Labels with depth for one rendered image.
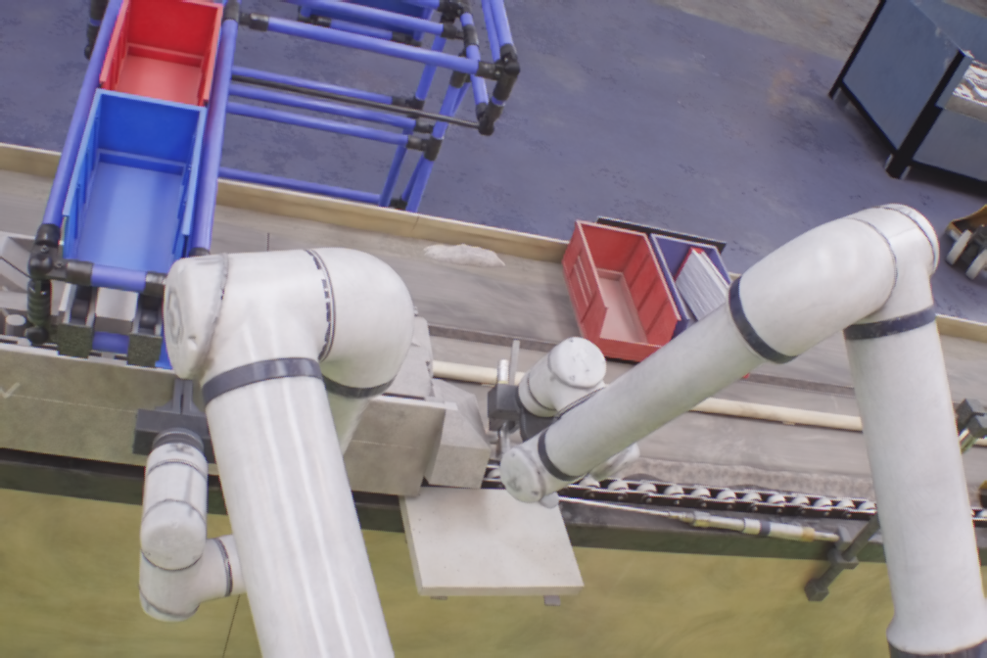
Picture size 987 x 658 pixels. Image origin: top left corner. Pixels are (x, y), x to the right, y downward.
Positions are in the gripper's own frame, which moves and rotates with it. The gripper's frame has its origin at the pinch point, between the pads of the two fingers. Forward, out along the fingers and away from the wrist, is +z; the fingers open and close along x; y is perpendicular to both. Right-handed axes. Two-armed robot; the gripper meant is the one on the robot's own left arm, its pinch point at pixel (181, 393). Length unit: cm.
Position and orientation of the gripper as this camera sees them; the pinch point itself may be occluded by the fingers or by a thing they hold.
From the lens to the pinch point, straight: 165.0
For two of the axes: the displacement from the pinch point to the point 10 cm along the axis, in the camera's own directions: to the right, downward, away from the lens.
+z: -2.0, -5.3, 8.2
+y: 2.9, -8.3, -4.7
